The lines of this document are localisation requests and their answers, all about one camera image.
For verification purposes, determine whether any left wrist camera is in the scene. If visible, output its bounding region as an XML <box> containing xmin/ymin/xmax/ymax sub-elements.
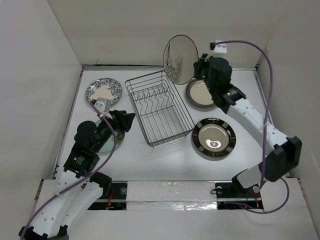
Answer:
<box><xmin>93</xmin><ymin>97</ymin><xmax>111</xmax><ymax>113</ymax></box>

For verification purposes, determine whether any wire dish rack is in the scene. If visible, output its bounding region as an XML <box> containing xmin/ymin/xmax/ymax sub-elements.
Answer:
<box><xmin>124</xmin><ymin>70</ymin><xmax>194</xmax><ymax>148</ymax></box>

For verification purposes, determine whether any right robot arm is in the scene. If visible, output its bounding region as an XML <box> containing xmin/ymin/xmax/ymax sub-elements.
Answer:
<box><xmin>193</xmin><ymin>53</ymin><xmax>303</xmax><ymax>197</ymax></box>

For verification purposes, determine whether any dark striped rim plate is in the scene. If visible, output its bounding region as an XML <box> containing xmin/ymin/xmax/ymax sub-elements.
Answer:
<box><xmin>192</xmin><ymin>117</ymin><xmax>237</xmax><ymax>158</ymax></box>

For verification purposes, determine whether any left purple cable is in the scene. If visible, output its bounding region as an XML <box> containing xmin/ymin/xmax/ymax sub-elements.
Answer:
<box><xmin>19</xmin><ymin>103</ymin><xmax>118</xmax><ymax>240</ymax></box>

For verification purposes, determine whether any grey tree pattern plate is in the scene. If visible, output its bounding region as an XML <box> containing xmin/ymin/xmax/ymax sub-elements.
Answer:
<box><xmin>162</xmin><ymin>34</ymin><xmax>199</xmax><ymax>85</ymax></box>

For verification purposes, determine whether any green flower plate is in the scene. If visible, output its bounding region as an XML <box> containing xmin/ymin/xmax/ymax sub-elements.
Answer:
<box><xmin>99</xmin><ymin>131</ymin><xmax>125</xmax><ymax>154</ymax></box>

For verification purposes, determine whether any blue floral plate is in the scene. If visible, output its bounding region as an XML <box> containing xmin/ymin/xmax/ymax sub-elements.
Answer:
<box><xmin>85</xmin><ymin>78</ymin><xmax>123</xmax><ymax>106</ymax></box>

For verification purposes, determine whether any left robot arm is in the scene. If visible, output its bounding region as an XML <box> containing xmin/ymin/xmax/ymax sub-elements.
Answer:
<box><xmin>18</xmin><ymin>110</ymin><xmax>136</xmax><ymax>240</ymax></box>

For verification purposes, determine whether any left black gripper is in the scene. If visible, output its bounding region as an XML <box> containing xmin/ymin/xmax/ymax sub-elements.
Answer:
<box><xmin>92</xmin><ymin>109</ymin><xmax>134</xmax><ymax>153</ymax></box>

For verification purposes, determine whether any brown rim cream plate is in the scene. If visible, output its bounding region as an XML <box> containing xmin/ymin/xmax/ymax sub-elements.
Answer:
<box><xmin>185</xmin><ymin>79</ymin><xmax>216</xmax><ymax>108</ymax></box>

